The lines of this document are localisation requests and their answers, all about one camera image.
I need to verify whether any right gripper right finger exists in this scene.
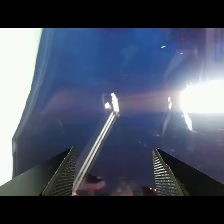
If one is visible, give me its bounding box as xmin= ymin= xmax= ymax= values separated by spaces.
xmin=152 ymin=147 xmax=224 ymax=197

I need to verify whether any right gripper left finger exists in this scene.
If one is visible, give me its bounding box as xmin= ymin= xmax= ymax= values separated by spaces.
xmin=0 ymin=145 xmax=79 ymax=197

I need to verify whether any white garment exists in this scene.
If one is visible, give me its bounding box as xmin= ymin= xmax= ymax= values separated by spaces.
xmin=0 ymin=28 xmax=44 ymax=188

